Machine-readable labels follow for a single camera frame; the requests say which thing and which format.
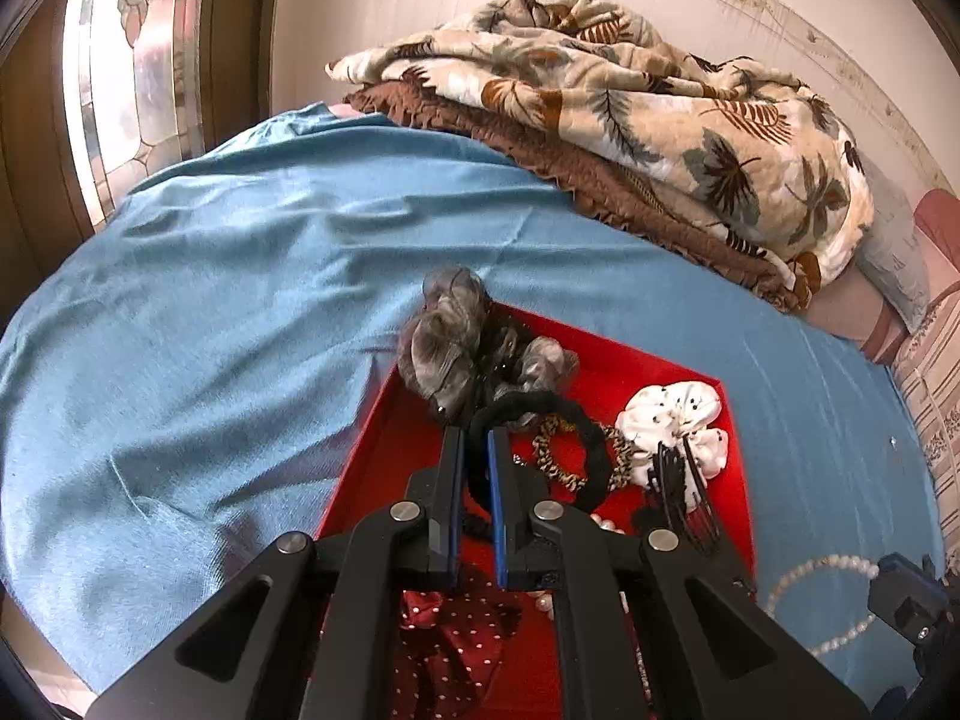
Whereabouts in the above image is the blue bedsheet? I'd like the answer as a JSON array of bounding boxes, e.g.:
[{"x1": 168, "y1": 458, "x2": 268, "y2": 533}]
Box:
[{"x1": 0, "y1": 103, "x2": 942, "y2": 713}]

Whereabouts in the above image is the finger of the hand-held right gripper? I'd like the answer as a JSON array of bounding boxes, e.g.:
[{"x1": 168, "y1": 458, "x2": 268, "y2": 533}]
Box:
[{"x1": 868, "y1": 553, "x2": 952, "y2": 646}]

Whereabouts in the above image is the leaf print blanket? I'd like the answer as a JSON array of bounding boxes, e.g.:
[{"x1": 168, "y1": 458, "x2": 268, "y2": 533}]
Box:
[{"x1": 325, "y1": 0, "x2": 875, "y2": 290}]

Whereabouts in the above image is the thick black hair tie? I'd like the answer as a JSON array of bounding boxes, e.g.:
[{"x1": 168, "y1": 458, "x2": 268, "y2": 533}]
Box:
[{"x1": 469, "y1": 392, "x2": 614, "y2": 541}]

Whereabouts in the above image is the white dotted scrunchie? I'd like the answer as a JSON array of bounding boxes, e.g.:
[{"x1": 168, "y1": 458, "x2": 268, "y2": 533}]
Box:
[{"x1": 615, "y1": 381, "x2": 730, "y2": 488}]

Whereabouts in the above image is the red tray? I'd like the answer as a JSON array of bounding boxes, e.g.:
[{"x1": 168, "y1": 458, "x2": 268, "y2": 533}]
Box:
[{"x1": 319, "y1": 300, "x2": 758, "y2": 720}]

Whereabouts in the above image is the pink pillow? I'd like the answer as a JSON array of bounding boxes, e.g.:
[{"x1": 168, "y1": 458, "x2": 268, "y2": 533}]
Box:
[{"x1": 911, "y1": 187, "x2": 960, "y2": 278}]

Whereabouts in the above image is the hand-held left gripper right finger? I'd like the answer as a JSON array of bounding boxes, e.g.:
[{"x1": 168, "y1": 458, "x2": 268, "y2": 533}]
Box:
[{"x1": 487, "y1": 426, "x2": 875, "y2": 720}]

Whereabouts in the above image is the pearl necklace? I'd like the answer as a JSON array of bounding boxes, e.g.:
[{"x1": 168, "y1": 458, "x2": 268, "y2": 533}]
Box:
[{"x1": 763, "y1": 553, "x2": 882, "y2": 655}]

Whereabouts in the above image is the dark red polka-dot scrunchie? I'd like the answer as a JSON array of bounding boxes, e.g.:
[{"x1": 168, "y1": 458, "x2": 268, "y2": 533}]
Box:
[{"x1": 397, "y1": 570, "x2": 522, "y2": 720}]

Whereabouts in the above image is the grey pillow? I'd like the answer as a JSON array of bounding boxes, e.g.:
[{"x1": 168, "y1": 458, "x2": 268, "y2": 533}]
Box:
[{"x1": 851, "y1": 150, "x2": 932, "y2": 335}]

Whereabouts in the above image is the brown ruffled blanket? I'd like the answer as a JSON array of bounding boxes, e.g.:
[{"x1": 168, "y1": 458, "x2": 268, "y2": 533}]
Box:
[{"x1": 343, "y1": 82, "x2": 811, "y2": 314}]

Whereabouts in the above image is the grey scrunchie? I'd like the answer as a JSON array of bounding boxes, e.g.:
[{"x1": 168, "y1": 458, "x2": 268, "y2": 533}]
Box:
[{"x1": 397, "y1": 266, "x2": 581, "y2": 421}]

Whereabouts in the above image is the stained glass window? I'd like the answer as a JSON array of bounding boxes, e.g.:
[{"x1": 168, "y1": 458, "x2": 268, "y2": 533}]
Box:
[{"x1": 64, "y1": 0, "x2": 207, "y2": 233}]

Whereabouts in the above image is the wooden window frame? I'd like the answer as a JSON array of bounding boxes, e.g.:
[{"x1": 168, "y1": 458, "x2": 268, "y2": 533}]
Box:
[{"x1": 0, "y1": 0, "x2": 282, "y2": 301}]

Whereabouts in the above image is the black hair clip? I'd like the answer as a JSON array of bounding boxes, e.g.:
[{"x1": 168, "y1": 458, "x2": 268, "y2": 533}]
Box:
[{"x1": 637, "y1": 439, "x2": 722, "y2": 557}]

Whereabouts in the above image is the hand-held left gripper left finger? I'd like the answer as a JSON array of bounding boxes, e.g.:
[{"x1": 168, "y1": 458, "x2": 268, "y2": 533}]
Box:
[{"x1": 86, "y1": 426, "x2": 467, "y2": 720}]

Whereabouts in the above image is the leopard print hair tie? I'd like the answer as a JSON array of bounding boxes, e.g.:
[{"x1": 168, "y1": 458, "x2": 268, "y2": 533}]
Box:
[{"x1": 531, "y1": 414, "x2": 635, "y2": 492}]

